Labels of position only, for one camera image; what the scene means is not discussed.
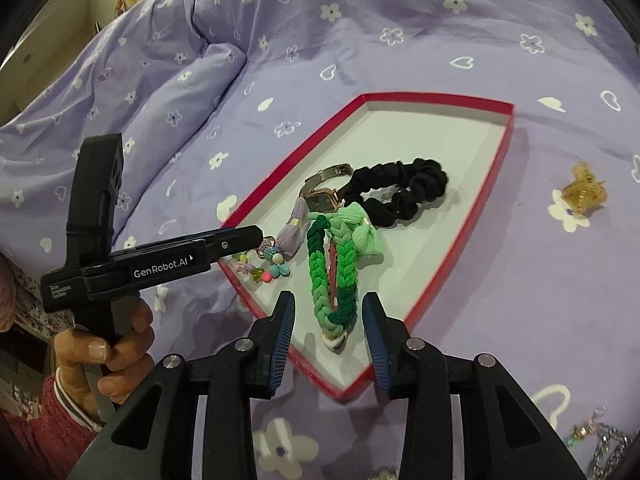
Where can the purple flower print blanket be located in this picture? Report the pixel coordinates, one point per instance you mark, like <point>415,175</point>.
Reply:
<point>400,35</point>

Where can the purple tassel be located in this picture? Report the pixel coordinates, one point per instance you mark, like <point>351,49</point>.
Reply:
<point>292,235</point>

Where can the yellow claw hair clip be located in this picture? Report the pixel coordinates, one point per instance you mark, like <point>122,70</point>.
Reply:
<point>582,192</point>

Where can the person's left hand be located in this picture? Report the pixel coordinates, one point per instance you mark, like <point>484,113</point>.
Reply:
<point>135,340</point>

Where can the light green tassel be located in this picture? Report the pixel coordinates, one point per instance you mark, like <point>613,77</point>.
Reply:
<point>370,240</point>

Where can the floral patterned cloth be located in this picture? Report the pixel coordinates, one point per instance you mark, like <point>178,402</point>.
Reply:
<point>35,305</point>

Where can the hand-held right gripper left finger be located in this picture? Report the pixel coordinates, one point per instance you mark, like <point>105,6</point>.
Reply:
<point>280,345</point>

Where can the red shallow box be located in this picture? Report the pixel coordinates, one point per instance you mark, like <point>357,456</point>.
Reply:
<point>450,160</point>

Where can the rose gold wrist watch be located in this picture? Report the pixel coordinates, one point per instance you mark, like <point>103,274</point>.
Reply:
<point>320,202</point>

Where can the person's left forearm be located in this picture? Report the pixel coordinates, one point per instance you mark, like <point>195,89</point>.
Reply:
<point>45,435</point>

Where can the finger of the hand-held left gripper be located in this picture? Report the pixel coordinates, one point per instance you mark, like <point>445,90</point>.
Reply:
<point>230,246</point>
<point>210,234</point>

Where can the black scrunchie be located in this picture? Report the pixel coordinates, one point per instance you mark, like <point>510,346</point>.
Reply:
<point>420,180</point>

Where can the green braided hair clip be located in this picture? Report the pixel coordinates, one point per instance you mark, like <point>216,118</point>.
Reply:
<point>320,290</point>

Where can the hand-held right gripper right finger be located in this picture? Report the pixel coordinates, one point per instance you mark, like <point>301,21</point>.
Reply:
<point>377,345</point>

